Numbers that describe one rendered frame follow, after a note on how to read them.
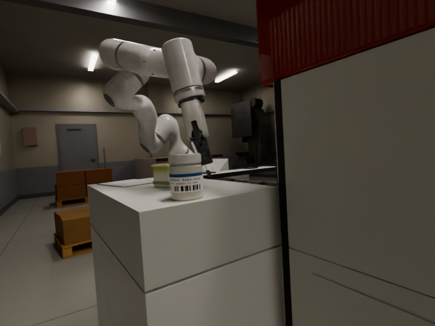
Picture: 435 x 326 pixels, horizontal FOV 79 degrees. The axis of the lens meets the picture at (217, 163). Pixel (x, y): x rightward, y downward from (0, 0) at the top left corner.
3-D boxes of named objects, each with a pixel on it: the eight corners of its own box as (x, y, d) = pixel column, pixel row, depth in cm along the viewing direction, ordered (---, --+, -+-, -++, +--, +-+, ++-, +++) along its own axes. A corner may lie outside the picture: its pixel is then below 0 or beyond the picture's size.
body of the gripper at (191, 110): (181, 105, 77) (191, 142, 77) (172, 99, 67) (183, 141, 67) (206, 98, 76) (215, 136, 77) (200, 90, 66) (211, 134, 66)
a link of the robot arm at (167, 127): (171, 163, 152) (139, 134, 142) (190, 140, 157) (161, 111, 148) (178, 164, 141) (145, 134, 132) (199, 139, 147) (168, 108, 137)
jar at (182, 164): (210, 197, 56) (207, 152, 55) (179, 202, 52) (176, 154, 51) (193, 193, 61) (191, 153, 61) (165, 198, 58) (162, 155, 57)
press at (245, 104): (279, 175, 968) (275, 96, 955) (250, 179, 901) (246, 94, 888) (254, 173, 1097) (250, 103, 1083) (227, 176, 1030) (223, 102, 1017)
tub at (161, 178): (188, 184, 80) (186, 162, 80) (169, 188, 74) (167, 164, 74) (171, 184, 85) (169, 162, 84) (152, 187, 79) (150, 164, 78)
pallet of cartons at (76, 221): (142, 223, 412) (140, 197, 410) (160, 236, 340) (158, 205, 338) (54, 240, 350) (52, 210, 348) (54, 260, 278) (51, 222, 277)
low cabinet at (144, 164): (189, 180, 1010) (188, 155, 1006) (224, 185, 792) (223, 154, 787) (135, 186, 907) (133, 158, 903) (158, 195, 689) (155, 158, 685)
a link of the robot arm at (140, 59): (155, 72, 96) (217, 90, 79) (114, 69, 84) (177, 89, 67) (157, 46, 93) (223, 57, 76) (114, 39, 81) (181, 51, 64)
